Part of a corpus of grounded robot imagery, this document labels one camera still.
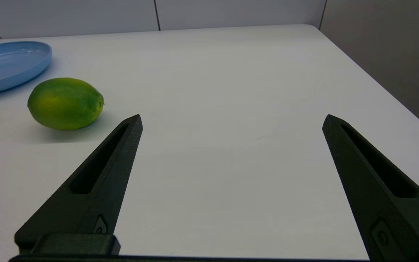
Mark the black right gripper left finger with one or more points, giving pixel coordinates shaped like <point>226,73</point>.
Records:
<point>93,189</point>

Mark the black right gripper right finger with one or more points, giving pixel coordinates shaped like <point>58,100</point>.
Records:
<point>384,189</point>

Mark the green lime fruit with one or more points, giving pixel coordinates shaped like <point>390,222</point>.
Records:
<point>65,103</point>

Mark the blue plastic plate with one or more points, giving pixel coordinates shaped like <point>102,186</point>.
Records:
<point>6,63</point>

